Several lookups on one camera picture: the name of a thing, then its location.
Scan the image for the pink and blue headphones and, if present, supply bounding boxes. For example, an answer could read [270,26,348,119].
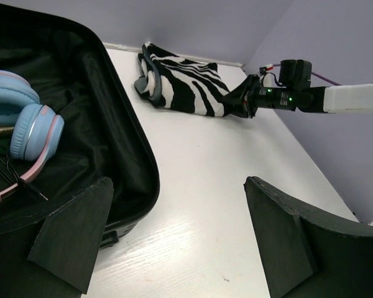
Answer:
[0,70,65,203]

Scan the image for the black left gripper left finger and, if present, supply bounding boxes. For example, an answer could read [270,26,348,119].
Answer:
[0,177,114,297]

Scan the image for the black hard-shell suitcase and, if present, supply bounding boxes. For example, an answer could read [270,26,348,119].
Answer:
[0,4,160,248]

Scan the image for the zebra striped cloth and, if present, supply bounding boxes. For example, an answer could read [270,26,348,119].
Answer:
[134,42,230,117]

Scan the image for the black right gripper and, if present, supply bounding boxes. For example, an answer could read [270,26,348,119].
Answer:
[221,74,297,119]

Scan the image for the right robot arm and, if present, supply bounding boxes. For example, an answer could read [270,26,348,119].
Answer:
[221,60,373,119]

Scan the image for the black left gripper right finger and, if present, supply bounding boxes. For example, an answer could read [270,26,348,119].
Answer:
[244,176,373,297]

